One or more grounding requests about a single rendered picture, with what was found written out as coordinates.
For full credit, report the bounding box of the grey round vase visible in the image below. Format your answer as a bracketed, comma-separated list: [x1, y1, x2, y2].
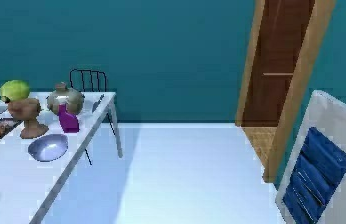
[46, 81, 86, 116]

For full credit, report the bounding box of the brown bust statue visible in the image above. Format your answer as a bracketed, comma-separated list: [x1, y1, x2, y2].
[7, 97, 50, 140]

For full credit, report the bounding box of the grey knife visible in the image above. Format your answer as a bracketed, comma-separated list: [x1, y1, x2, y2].
[91, 94, 105, 114]

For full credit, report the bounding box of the purple bottle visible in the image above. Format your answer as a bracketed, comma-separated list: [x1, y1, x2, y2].
[57, 103, 81, 134]

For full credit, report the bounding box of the black wire chair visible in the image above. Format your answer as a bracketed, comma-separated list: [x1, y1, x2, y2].
[68, 68, 118, 166]

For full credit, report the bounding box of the blue towel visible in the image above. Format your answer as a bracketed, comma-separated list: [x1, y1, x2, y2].
[282, 126, 346, 224]

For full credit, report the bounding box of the brown wooden door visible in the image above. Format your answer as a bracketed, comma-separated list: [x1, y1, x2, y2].
[235, 0, 337, 184]

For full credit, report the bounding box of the white table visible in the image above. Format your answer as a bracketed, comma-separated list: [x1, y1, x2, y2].
[0, 91, 124, 224]

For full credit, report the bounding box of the grey metal bowl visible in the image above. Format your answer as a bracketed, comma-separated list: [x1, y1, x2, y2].
[27, 133, 69, 163]

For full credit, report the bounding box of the green round fruit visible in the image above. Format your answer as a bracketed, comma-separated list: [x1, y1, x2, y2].
[0, 79, 31, 103]

